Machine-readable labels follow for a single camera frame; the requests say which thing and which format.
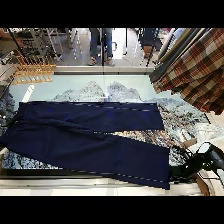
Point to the brown checked shirt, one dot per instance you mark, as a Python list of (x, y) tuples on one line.
[(200, 73)]

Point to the navy blue pants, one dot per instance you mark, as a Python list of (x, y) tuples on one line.
[(83, 143)]

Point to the person's legs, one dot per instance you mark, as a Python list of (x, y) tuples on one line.
[(95, 43)]

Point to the brown clothes hanger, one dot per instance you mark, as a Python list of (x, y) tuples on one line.
[(35, 69)]

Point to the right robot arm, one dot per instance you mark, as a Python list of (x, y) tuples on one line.
[(196, 163)]

